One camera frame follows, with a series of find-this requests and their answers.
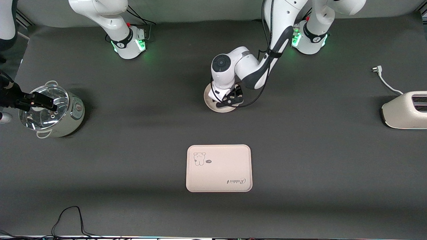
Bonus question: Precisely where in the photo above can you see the round beige plate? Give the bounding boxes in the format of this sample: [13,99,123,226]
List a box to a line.
[204,82,242,113]

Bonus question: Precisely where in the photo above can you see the beige rectangular rabbit tray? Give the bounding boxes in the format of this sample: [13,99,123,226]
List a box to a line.
[186,144,253,193]

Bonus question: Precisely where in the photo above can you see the glass pot lid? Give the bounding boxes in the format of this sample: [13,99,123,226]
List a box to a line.
[19,85,69,131]

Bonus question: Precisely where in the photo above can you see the pale green electric pot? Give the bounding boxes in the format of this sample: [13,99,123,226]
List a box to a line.
[18,81,85,139]

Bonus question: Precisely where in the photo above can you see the cream toaster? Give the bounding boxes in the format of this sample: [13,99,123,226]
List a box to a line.
[381,91,427,129]

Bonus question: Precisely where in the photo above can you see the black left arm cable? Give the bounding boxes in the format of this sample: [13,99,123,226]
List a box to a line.
[210,0,277,109]

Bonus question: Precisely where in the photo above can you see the aluminium frame rail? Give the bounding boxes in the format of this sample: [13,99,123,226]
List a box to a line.
[13,8,35,29]

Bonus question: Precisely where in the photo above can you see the black left base cables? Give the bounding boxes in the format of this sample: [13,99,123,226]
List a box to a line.
[294,7,312,34]

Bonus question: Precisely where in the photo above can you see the black base cables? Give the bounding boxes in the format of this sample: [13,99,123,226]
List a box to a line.
[126,5,156,25]
[294,7,312,34]

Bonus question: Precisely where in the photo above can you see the black right base cables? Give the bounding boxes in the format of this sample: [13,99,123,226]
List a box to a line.
[126,5,156,25]

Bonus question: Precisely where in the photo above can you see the thin black looped cable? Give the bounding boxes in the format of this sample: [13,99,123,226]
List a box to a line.
[50,206,100,239]

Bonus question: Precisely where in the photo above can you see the white toaster power cable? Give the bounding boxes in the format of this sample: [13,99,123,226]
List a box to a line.
[371,66,404,95]

